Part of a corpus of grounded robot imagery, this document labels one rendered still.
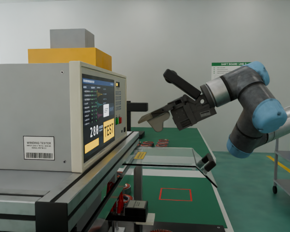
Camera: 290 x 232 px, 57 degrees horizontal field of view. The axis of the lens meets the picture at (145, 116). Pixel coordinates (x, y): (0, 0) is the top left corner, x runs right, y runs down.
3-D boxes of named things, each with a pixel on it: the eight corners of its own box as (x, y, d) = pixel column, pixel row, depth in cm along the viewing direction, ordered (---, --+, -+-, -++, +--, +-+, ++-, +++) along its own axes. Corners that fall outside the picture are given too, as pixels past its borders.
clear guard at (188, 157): (207, 164, 96) (208, 148, 96) (217, 188, 73) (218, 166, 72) (118, 161, 100) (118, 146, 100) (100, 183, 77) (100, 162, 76)
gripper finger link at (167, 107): (152, 118, 72) (182, 104, 70) (150, 113, 72) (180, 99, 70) (153, 116, 76) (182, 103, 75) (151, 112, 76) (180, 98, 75)
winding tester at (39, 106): (126, 136, 93) (126, 76, 91) (82, 173, 49) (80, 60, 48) (21, 133, 97) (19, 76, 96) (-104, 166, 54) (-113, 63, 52)
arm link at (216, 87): (221, 75, 69) (216, 77, 77) (204, 83, 70) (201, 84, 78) (232, 102, 69) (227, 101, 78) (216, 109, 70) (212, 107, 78)
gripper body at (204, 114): (176, 132, 72) (219, 113, 70) (163, 102, 72) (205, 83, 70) (176, 128, 79) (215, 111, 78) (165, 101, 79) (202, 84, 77)
